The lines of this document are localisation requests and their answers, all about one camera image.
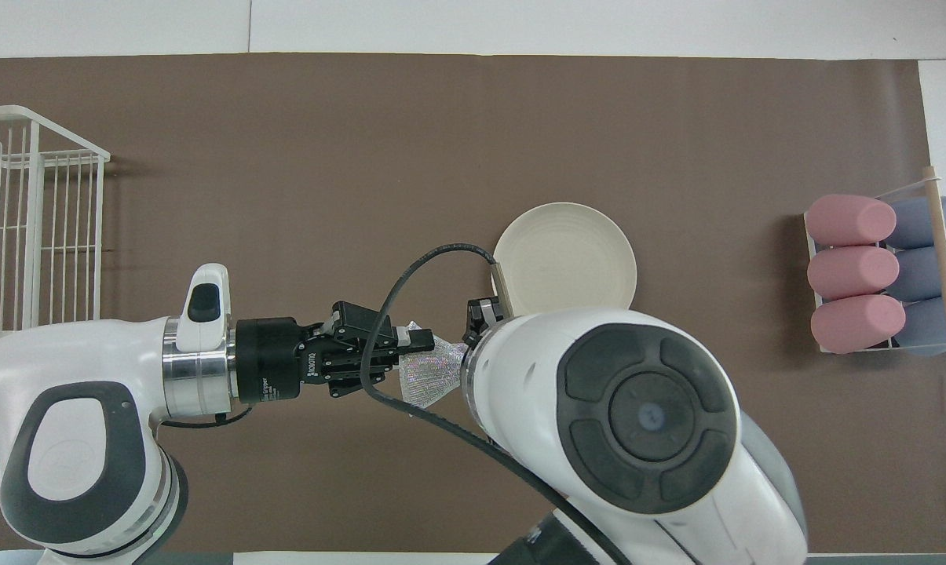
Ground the brown table mat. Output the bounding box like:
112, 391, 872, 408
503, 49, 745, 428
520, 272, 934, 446
0, 53, 946, 554

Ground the white wire rack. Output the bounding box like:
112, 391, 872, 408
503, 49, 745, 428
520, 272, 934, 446
0, 105, 111, 352

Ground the blue plastic cup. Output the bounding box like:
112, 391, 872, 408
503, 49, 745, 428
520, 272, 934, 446
893, 294, 946, 358
885, 196, 946, 250
885, 246, 946, 303

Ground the white cup rack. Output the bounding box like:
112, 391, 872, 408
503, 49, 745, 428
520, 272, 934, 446
802, 165, 946, 360

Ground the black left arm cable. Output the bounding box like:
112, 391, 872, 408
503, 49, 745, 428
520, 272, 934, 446
159, 406, 252, 430

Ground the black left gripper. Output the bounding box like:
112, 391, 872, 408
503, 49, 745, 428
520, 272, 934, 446
236, 297, 509, 405

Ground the pink plastic cup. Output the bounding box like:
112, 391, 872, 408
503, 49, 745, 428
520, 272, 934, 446
805, 195, 897, 246
810, 294, 907, 354
807, 246, 901, 301

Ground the silver mesh sponge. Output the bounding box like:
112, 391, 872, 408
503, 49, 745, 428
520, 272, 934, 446
398, 320, 469, 409

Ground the cream round plate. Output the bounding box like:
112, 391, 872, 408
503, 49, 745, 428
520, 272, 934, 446
492, 202, 638, 319

